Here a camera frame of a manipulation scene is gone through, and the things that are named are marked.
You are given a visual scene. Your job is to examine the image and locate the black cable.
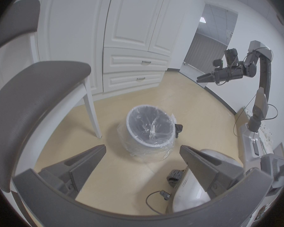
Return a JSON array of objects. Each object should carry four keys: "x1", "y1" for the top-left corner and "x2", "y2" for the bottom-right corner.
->
[{"x1": 145, "y1": 190, "x2": 173, "y2": 216}]

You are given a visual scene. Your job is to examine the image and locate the grey curtain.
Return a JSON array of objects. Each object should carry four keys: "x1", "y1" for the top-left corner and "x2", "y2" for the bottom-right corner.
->
[{"x1": 183, "y1": 31, "x2": 229, "y2": 86}]

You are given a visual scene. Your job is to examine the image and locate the white chair grey padding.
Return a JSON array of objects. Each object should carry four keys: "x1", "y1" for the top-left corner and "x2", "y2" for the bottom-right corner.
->
[{"x1": 0, "y1": 0, "x2": 102, "y2": 193}]

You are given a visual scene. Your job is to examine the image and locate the clear plastic bag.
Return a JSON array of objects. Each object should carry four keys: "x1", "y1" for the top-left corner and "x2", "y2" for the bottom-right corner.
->
[{"x1": 117, "y1": 105, "x2": 178, "y2": 163}]

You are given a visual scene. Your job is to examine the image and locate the white trash bin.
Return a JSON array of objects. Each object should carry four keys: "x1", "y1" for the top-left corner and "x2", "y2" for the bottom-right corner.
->
[{"x1": 126, "y1": 105, "x2": 176, "y2": 161}]

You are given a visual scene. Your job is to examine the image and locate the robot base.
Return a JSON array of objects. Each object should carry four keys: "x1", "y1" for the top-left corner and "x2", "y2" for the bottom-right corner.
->
[{"x1": 166, "y1": 122, "x2": 284, "y2": 214}]

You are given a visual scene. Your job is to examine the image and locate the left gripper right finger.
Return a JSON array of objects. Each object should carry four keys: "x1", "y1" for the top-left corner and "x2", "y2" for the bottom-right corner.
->
[{"x1": 179, "y1": 145, "x2": 245, "y2": 198}]

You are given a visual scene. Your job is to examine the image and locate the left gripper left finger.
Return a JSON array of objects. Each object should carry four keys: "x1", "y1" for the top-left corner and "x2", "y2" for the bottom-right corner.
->
[{"x1": 41, "y1": 145, "x2": 107, "y2": 199}]

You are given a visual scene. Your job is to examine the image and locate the white wardrobe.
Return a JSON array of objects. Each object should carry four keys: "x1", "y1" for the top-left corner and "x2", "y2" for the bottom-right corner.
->
[{"x1": 37, "y1": 0, "x2": 197, "y2": 101}]

